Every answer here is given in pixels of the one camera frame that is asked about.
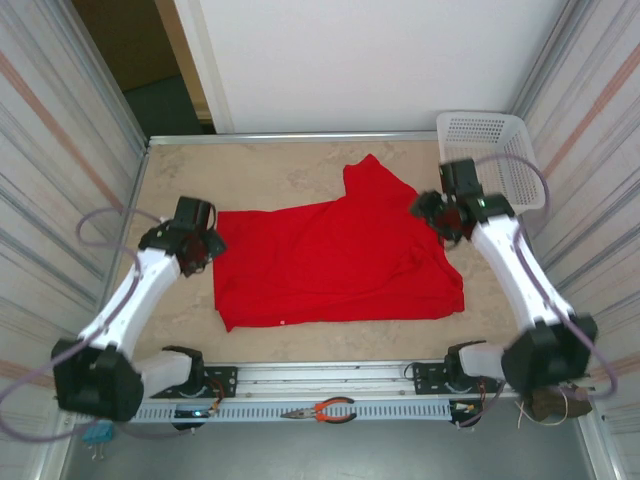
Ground red t-shirt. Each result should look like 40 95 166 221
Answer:
212 153 467 334

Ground white plastic mesh basket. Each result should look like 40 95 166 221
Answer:
435 110 547 217

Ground small green-lit circuit board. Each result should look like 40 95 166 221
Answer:
173 407 221 421

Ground blue binder clips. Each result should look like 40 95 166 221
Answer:
81 419 114 459

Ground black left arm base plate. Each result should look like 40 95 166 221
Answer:
149 366 239 400

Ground aluminium table frame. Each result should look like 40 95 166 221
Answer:
39 0 626 480

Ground white door frame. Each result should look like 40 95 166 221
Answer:
154 0 235 135

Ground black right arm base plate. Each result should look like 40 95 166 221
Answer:
412 362 501 399

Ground aluminium mounting rail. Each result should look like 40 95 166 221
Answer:
58 355 590 404

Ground white slotted cable duct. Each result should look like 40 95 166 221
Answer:
129 399 454 425

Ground orange-handled pliers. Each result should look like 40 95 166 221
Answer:
279 396 358 425

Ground brown cloth pouch with string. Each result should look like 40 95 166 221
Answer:
514 382 595 427

